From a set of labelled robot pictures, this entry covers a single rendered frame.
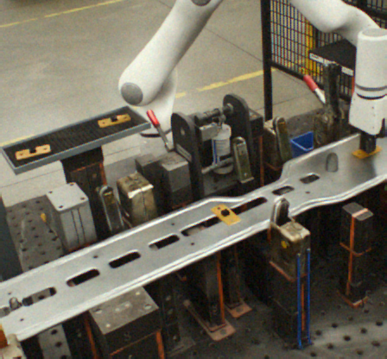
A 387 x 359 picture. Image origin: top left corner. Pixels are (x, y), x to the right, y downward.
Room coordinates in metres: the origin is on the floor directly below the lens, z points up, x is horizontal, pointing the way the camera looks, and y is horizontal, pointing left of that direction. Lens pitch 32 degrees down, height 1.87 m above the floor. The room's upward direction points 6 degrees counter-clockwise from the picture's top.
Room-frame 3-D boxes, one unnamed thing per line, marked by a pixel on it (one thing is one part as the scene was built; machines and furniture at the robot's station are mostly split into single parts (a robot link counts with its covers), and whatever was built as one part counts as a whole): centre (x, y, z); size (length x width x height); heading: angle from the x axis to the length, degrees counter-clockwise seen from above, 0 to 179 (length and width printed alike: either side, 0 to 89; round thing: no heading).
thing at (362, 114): (1.39, -0.47, 1.14); 0.10 x 0.07 x 0.11; 27
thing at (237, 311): (1.19, -0.05, 0.84); 0.13 x 0.05 x 0.29; 27
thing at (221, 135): (1.41, -0.06, 0.94); 0.18 x 0.13 x 0.49; 117
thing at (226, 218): (1.18, -0.06, 1.01); 0.08 x 0.04 x 0.01; 27
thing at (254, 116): (1.47, -0.16, 0.91); 0.07 x 0.05 x 0.42; 27
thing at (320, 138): (1.54, -0.40, 0.88); 0.07 x 0.06 x 0.35; 27
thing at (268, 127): (1.48, -0.23, 0.88); 0.11 x 0.09 x 0.37; 27
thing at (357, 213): (1.15, -0.38, 0.84); 0.11 x 0.08 x 0.29; 27
